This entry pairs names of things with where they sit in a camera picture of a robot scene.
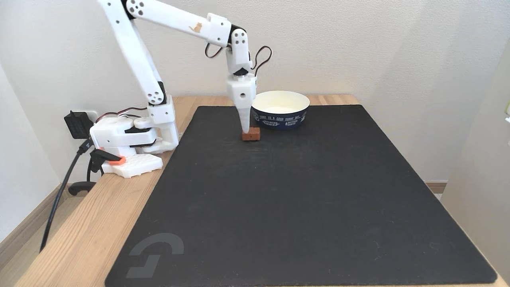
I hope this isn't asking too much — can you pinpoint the dark printed bowl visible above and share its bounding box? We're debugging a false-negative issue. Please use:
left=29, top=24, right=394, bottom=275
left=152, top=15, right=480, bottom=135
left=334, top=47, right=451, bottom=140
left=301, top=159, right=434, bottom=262
left=251, top=90, right=311, bottom=131

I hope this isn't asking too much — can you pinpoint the black desk mat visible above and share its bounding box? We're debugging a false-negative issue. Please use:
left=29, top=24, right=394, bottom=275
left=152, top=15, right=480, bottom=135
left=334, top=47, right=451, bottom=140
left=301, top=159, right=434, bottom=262
left=104, top=104, right=498, bottom=287

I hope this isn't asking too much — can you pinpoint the black and orange clamp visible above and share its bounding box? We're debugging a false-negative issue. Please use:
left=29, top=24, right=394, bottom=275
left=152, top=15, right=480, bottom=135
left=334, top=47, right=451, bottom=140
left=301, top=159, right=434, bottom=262
left=89, top=148, right=127, bottom=175
left=68, top=159, right=97, bottom=196

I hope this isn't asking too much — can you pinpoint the black power adapter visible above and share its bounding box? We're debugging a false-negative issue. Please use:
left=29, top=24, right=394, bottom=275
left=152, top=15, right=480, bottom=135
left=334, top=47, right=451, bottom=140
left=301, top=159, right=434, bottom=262
left=64, top=110, right=94, bottom=140

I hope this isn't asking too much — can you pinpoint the thin servo wire loop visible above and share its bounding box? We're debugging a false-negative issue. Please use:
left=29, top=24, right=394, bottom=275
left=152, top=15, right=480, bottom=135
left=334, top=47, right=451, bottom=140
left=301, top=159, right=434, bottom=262
left=250, top=45, right=273, bottom=77
left=204, top=41, right=224, bottom=59

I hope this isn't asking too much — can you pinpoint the red and black base wire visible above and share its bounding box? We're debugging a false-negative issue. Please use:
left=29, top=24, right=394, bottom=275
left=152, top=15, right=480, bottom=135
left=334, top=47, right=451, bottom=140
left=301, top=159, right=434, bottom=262
left=96, top=106, right=149, bottom=122

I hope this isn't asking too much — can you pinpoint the black plug cable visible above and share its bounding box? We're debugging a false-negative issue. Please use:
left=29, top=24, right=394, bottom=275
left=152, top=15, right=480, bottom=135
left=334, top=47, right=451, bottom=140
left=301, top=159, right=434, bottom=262
left=39, top=138, right=95, bottom=253

